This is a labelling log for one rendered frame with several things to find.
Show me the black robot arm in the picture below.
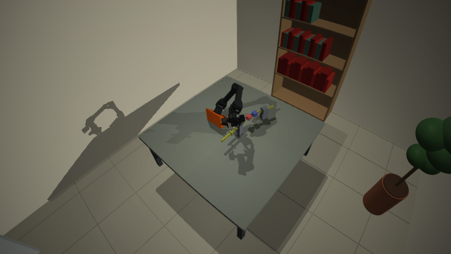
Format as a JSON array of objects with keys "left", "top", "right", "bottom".
[{"left": 213, "top": 83, "right": 244, "bottom": 127}]

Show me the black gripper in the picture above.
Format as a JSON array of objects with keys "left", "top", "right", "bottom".
[{"left": 221, "top": 115, "right": 245, "bottom": 128}]

